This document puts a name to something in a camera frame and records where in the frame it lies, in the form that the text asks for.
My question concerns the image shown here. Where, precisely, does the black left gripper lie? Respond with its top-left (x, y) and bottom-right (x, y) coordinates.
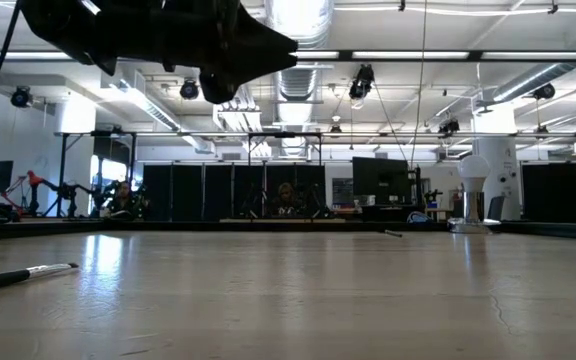
top-left (101, 0), bottom-right (300, 106)

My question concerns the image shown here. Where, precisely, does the black ceiling spotlight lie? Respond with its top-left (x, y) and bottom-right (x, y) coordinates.
top-left (531, 82), bottom-right (557, 102)
top-left (347, 63), bottom-right (376, 101)
top-left (437, 118), bottom-right (462, 138)
top-left (9, 85), bottom-right (34, 109)
top-left (179, 78), bottom-right (201, 101)

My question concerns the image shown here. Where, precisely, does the person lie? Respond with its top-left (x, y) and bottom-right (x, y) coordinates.
top-left (266, 181), bottom-right (305, 219)
top-left (106, 180), bottom-right (144, 220)

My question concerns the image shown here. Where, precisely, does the small dark board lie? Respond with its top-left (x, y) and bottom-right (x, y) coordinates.
top-left (331, 177), bottom-right (355, 204)

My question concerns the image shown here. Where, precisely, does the large black monitor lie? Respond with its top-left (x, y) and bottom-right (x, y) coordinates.
top-left (351, 155), bottom-right (412, 207)

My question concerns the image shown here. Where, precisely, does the white bulb chrome lamp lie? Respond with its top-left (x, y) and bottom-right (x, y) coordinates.
top-left (448, 154), bottom-right (502, 235)

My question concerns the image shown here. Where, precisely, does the white round column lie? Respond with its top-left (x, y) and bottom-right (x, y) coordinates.
top-left (471, 102), bottom-right (523, 222)

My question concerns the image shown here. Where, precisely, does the grey office chair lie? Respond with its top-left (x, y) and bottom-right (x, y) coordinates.
top-left (486, 195), bottom-right (507, 222)

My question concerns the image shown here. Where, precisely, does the silver ceiling air duct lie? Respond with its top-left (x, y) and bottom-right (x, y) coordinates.
top-left (265, 0), bottom-right (337, 156)
top-left (490, 27), bottom-right (576, 104)

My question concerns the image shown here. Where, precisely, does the black station frame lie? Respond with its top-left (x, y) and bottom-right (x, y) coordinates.
top-left (246, 131), bottom-right (324, 167)

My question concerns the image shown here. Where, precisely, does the black partition wall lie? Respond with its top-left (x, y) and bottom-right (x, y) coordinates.
top-left (141, 162), bottom-right (327, 221)
top-left (520, 161), bottom-right (576, 225)

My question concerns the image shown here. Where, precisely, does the black table frame rail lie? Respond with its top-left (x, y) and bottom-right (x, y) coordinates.
top-left (0, 217), bottom-right (576, 242)

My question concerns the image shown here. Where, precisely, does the thin hanging cable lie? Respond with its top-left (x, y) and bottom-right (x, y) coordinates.
top-left (409, 0), bottom-right (429, 169)

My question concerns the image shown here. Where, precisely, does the dark station frame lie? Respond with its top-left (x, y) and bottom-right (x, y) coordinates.
top-left (53, 130), bottom-right (138, 218)

